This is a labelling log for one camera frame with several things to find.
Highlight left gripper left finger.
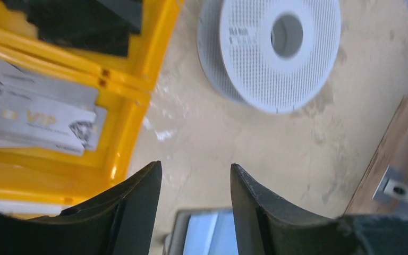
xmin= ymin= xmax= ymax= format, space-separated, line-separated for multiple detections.
xmin=0 ymin=161 xmax=162 ymax=254

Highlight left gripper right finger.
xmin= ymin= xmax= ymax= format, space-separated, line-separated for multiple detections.
xmin=230 ymin=164 xmax=408 ymax=254

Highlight grey card holder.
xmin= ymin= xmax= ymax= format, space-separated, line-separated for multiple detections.
xmin=163 ymin=208 xmax=239 ymax=254

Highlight silver VIP credit card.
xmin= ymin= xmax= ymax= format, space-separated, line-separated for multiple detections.
xmin=0 ymin=89 xmax=97 ymax=156

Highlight white filament spool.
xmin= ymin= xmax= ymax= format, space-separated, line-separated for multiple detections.
xmin=197 ymin=1 xmax=342 ymax=114

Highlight white cards in yellow bin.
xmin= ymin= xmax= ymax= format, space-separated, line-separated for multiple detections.
xmin=0 ymin=59 xmax=107 ymax=151

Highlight brown wooden board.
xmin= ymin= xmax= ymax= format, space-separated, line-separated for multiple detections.
xmin=344 ymin=95 xmax=408 ymax=214

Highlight black item in bin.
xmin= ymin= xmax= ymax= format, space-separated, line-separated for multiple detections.
xmin=4 ymin=0 xmax=143 ymax=57

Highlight yellow plastic bin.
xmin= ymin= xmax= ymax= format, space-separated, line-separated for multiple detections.
xmin=0 ymin=1 xmax=183 ymax=205

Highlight metal mounting bracket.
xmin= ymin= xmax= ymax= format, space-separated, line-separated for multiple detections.
xmin=372 ymin=165 xmax=408 ymax=205

